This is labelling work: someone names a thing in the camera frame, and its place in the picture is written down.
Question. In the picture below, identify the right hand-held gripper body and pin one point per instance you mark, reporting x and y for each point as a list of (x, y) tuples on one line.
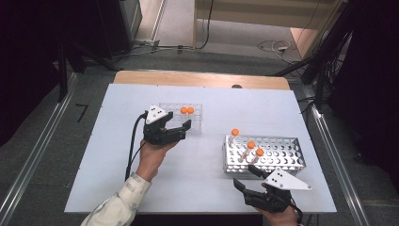
[(282, 182)]

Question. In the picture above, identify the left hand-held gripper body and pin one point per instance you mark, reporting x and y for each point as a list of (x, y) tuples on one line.
[(155, 114)]

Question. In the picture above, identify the clear plastic tube rack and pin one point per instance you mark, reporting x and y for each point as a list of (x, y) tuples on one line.
[(196, 121)]

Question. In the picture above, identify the orange capped test tube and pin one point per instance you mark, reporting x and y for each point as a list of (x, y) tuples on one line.
[(190, 110), (251, 145), (183, 110), (259, 152), (235, 132)]

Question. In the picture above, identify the perforated metal tube rack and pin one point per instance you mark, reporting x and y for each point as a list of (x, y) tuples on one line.
[(276, 157)]

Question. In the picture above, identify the person's right hand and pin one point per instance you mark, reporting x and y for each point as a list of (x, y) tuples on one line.
[(282, 219)]

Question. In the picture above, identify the person's left hand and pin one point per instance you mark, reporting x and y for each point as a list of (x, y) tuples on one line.
[(150, 160)]

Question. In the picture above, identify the white table board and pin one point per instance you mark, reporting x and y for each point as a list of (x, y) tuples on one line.
[(204, 188)]

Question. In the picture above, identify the wooden table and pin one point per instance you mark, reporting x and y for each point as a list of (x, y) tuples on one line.
[(188, 78)]

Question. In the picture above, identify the dark cabinet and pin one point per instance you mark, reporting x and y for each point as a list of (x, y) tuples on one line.
[(119, 25)]

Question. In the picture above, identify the black metal stand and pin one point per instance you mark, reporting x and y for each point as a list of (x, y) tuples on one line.
[(62, 72)]

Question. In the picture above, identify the beige wooden cabinet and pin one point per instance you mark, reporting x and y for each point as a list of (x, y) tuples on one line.
[(251, 12)]

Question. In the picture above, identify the black tripod stand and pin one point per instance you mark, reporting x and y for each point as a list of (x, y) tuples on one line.
[(323, 53)]

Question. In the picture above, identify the dark curtain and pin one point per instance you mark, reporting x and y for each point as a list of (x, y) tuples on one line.
[(25, 62)]

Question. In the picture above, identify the aluminium floor rail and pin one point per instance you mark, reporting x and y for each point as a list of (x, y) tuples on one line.
[(40, 147), (332, 153)]

